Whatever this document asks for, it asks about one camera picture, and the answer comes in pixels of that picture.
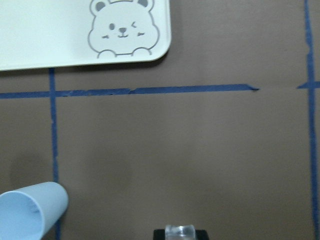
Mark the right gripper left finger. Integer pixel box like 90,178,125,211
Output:
153,229,166,240

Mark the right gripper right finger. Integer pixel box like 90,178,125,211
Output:
195,229,209,240

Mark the light blue plastic cup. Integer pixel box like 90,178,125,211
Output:
0,181,69,240

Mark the white bear tray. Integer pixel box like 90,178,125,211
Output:
0,0,172,71

